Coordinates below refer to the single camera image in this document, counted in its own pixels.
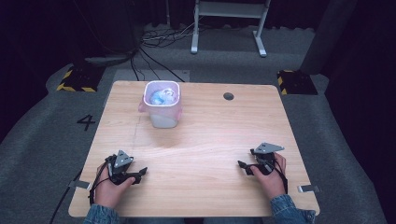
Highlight white bin with pink liner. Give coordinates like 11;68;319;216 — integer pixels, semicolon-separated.
137;79;183;129

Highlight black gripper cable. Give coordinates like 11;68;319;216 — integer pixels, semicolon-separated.
262;159;290;195
89;157;114;207

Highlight metal table edge bracket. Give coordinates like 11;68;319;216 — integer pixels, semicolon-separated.
68;179;93;190
296;184;321;194

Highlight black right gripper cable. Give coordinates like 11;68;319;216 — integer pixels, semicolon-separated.
262;159;290;195

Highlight white metal stand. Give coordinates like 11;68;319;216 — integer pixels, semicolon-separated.
190;0;272;58

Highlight bundle of floor cables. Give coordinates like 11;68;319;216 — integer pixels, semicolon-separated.
83;21;200;83

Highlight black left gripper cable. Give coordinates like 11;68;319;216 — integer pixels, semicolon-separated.
89;157;114;207

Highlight person's left hand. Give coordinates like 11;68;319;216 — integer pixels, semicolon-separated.
93;162;136;209

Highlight black cable under table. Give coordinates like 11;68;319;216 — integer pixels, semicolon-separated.
48;169;84;224

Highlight crumpled blue white wrappers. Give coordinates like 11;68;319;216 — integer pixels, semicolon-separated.
148;87;176;106

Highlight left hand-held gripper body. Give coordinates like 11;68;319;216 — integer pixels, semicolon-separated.
105;149;138;187

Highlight black yellow striped base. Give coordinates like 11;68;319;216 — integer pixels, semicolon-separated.
55;65;106;93
276;69;319;96

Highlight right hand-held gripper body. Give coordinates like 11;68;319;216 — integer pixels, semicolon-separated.
249;142;286;175

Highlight grey upright post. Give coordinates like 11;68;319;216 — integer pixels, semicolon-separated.
299;0;359;76

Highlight person's right hand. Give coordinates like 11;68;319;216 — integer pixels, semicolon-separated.
249;152;288;201

